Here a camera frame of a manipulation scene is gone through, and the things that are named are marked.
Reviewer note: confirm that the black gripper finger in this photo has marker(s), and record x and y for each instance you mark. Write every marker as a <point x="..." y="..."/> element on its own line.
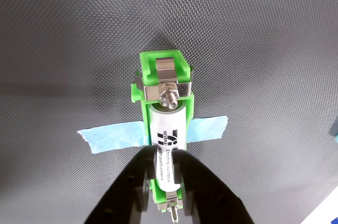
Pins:
<point x="211" y="192"/>
<point x="124" y="189"/>

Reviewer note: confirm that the white AA battery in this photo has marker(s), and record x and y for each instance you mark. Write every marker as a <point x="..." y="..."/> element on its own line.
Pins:
<point x="169" y="123"/>

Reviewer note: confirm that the green battery holder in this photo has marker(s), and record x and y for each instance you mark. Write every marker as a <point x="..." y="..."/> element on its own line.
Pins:
<point x="146" y="76"/>

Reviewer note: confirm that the long blue tape strip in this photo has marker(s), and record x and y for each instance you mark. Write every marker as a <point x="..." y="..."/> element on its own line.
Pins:
<point x="111" y="136"/>

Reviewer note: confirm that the short blue tape piece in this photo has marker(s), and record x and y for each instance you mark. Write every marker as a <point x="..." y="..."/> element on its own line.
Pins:
<point x="334" y="131"/>

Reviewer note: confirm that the dark grey textured mat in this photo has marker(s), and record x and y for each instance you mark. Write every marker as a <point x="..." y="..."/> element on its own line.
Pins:
<point x="237" y="49"/>

